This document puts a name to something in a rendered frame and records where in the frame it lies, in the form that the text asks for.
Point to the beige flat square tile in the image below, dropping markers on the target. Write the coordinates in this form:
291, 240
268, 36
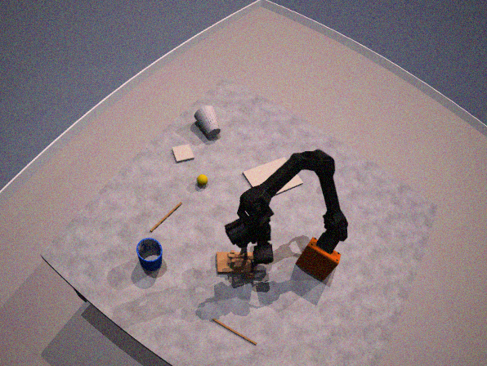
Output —
182, 153

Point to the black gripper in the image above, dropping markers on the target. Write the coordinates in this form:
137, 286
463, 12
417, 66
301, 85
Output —
263, 252

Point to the blue mug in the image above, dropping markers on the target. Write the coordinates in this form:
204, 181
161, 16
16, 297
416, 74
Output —
149, 252

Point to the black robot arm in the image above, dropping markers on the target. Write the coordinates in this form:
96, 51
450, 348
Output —
255, 201

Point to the beige flat rectangular panel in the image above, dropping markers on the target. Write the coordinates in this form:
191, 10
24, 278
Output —
258, 175

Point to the yellow ball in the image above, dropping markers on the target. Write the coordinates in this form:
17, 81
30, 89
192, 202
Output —
202, 180

